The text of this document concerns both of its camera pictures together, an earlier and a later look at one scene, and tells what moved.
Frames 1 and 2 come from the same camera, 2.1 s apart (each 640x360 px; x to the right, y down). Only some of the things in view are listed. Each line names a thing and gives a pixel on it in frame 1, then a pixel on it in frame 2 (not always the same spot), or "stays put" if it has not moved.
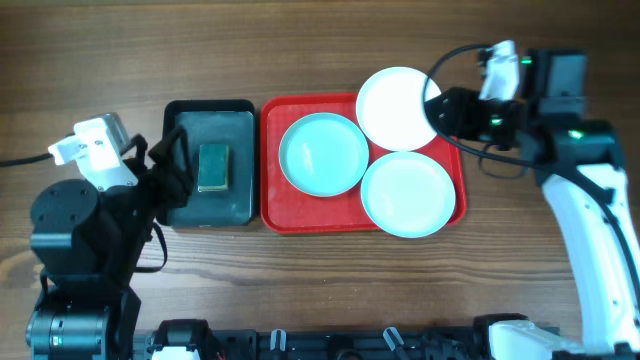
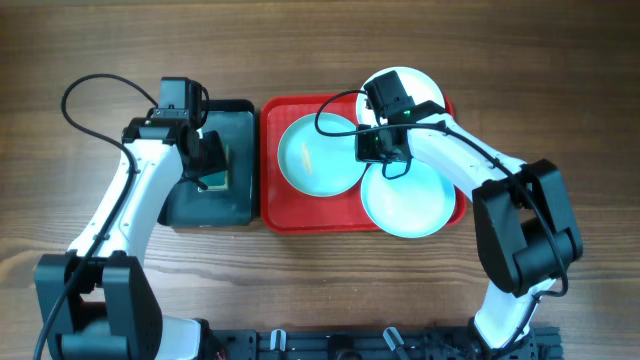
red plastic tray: (287, 209) stays put
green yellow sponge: (213, 167) stays put
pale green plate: (408, 194) stays put
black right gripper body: (451, 113) -> (373, 150)
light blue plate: (323, 154) stays put
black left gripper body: (151, 176) -> (212, 154)
